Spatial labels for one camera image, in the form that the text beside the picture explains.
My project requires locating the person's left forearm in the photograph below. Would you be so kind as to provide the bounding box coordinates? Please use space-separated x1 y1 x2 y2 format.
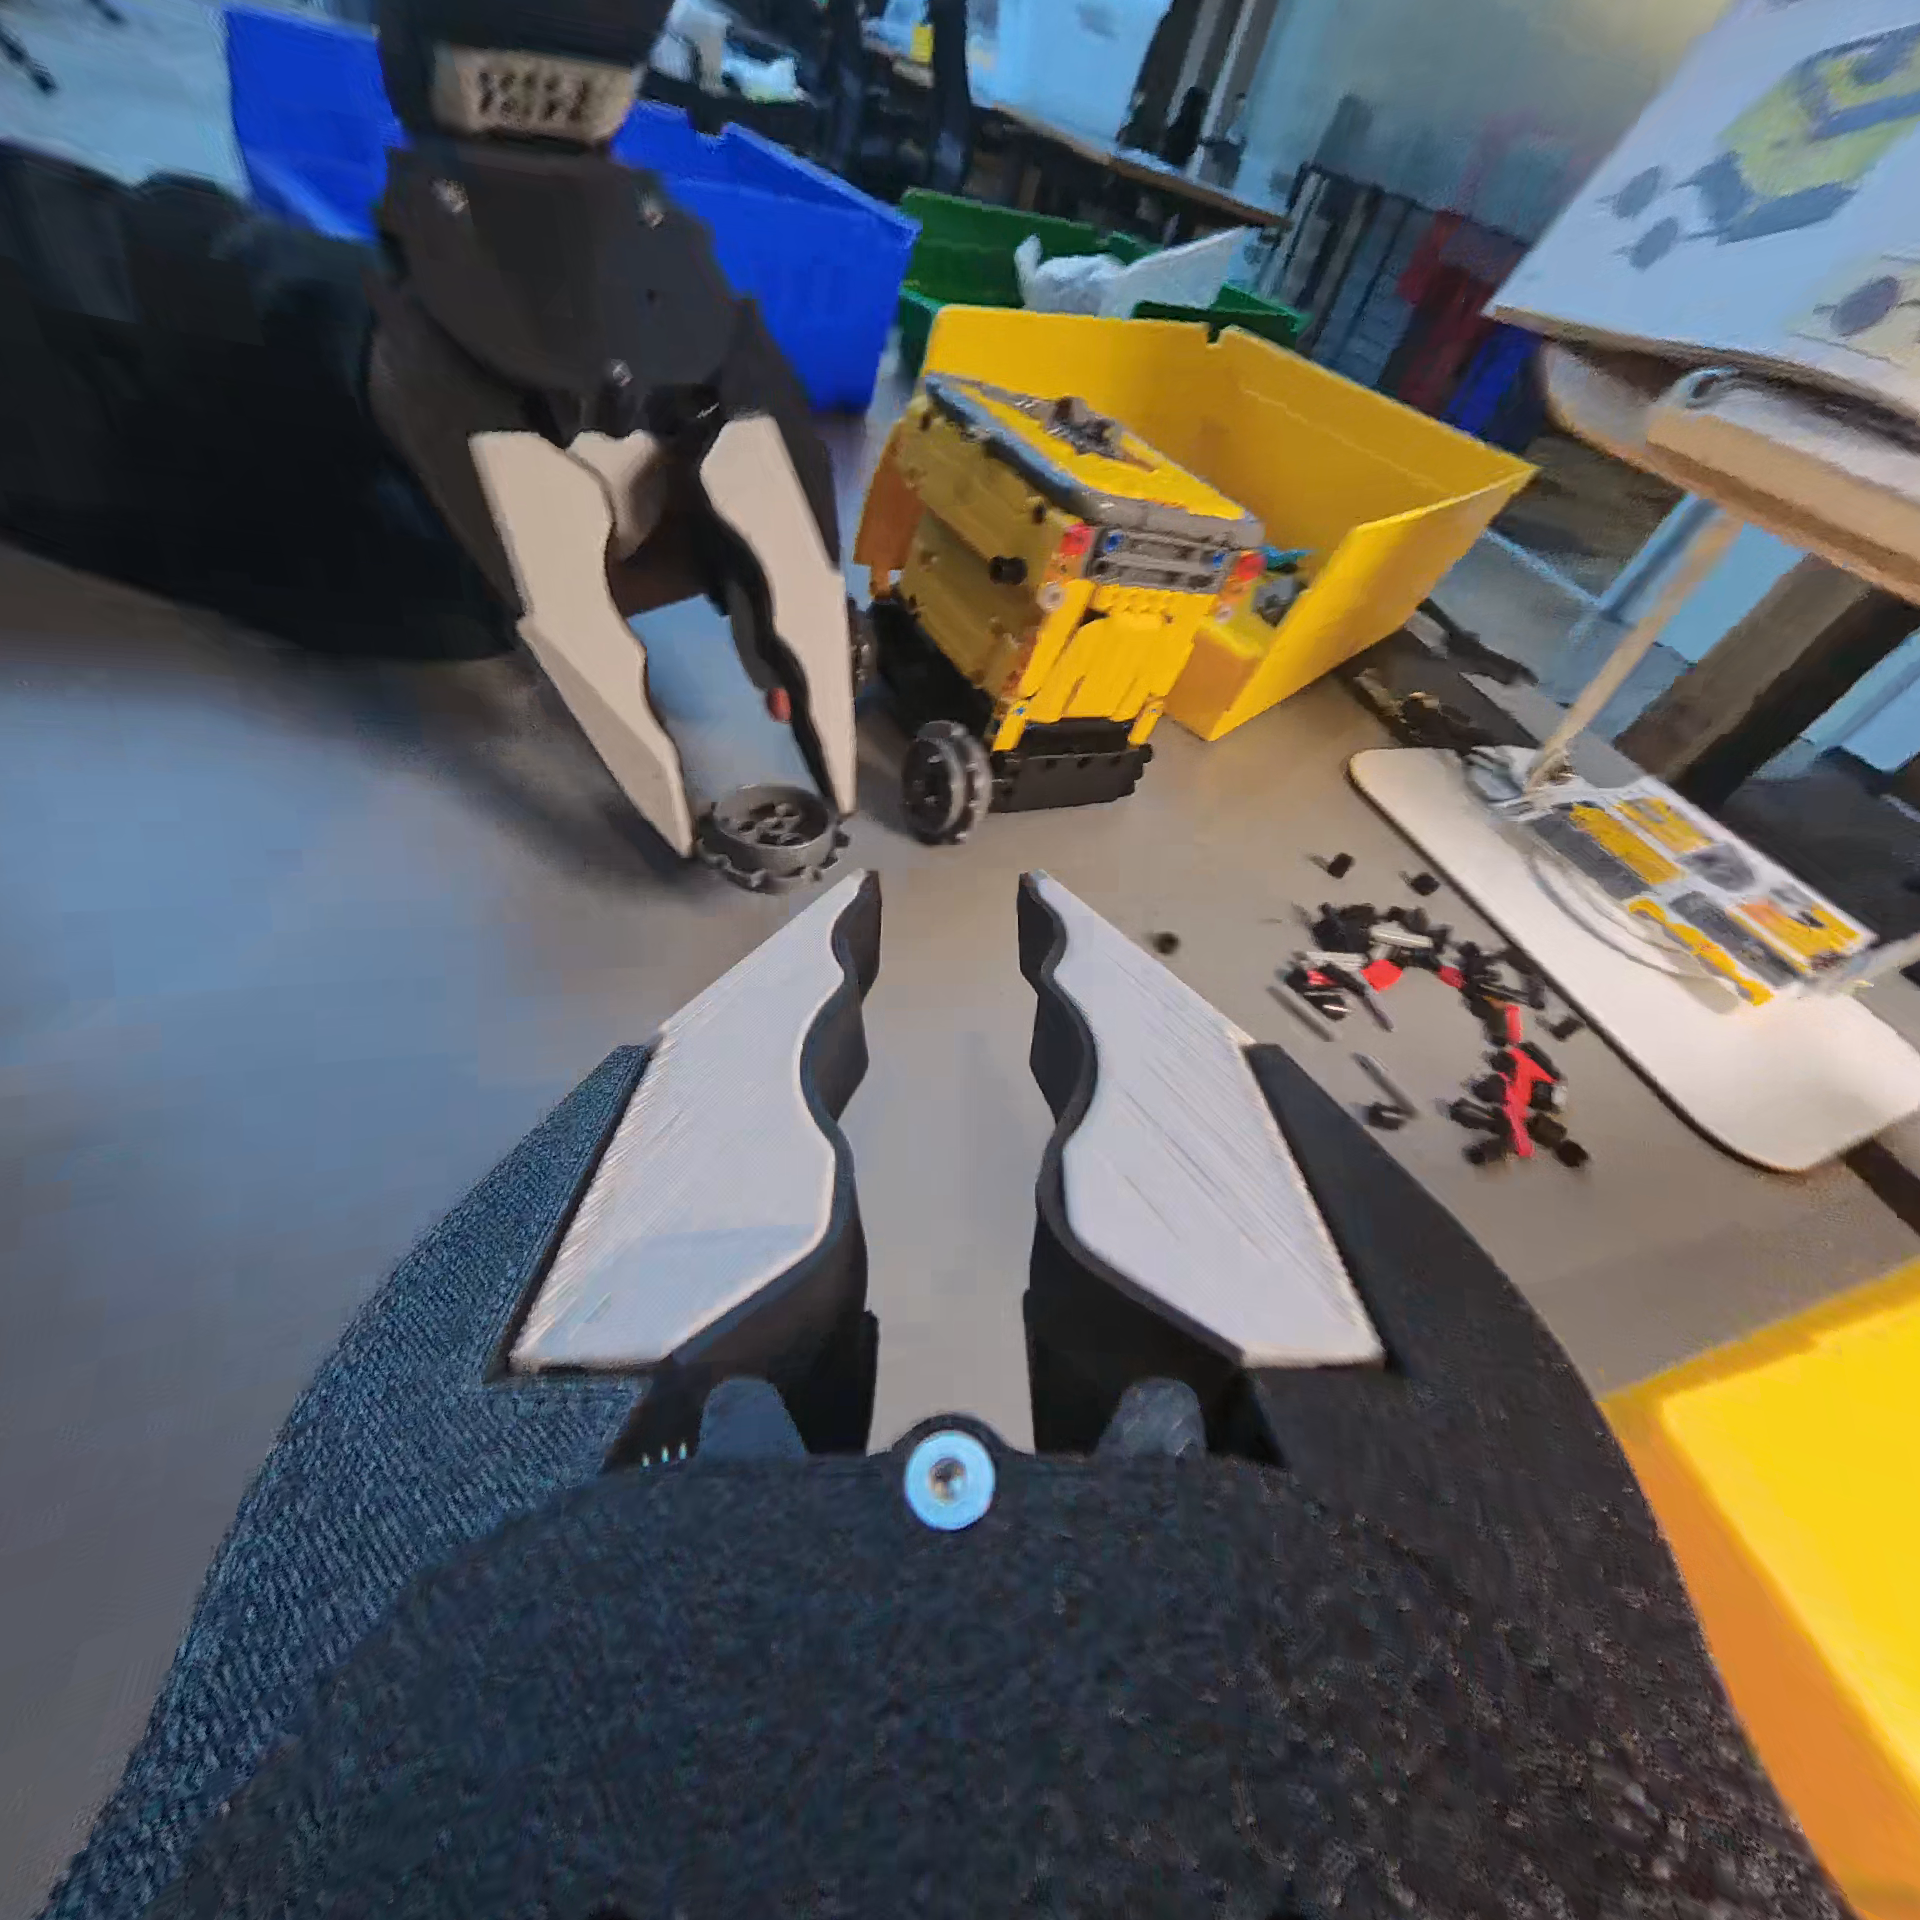
0 143 519 668

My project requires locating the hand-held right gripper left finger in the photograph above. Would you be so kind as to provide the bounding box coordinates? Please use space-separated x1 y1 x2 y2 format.
513 872 884 1456

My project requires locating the building instruction booklet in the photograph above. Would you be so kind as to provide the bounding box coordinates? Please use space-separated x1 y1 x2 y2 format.
1485 0 1920 423

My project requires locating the grey desk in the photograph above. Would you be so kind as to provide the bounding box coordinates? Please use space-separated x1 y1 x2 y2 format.
0 391 1920 1920

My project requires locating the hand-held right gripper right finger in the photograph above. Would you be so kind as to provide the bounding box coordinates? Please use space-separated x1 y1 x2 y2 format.
1018 872 1388 1456

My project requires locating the dark wooden post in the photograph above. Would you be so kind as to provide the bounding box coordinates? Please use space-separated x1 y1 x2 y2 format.
1620 556 1920 806

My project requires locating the yellow storage bin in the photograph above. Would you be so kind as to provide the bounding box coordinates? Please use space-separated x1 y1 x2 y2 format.
922 301 1540 744
1601 1261 1920 1920

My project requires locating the yellow toy brick vehicle model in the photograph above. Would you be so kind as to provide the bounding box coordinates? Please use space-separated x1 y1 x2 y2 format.
850 374 1281 849

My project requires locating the white plastic bag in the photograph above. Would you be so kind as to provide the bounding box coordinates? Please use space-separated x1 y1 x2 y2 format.
1015 227 1269 320

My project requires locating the blue storage bin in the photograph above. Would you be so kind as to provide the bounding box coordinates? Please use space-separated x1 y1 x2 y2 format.
226 0 926 415

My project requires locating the grey toothed brick wheel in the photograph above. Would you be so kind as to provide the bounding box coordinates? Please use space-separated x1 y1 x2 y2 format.
698 781 850 896

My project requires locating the white book stand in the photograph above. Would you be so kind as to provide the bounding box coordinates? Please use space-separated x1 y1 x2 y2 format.
1351 332 1920 1174

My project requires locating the rack of coloured bins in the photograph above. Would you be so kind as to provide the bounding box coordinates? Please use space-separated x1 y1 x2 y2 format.
1322 166 1561 436

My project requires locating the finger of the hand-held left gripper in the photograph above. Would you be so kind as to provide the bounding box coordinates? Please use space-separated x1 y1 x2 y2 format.
468 427 702 860
698 412 863 821

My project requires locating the green storage bin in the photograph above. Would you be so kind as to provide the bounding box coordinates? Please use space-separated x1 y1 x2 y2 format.
897 188 1317 379

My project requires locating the pile of black brick parts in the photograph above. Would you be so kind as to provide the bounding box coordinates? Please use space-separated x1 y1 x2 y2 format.
1267 849 1595 1174

